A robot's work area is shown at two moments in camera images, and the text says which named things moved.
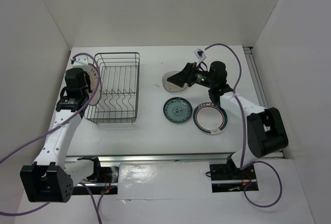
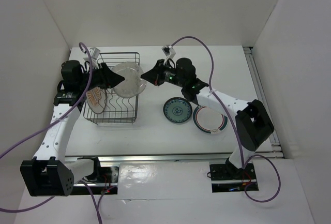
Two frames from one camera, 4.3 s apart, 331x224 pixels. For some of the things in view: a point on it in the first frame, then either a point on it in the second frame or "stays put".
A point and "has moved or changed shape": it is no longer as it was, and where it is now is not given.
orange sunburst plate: [93, 74] has moved or changed shape
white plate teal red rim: [210, 118] stays put
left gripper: [87, 79] → [107, 77]
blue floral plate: [177, 109] stays put
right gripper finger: [187, 71] → [159, 66]
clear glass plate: [170, 86] has moved or changed shape
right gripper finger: [181, 78] → [152, 76]
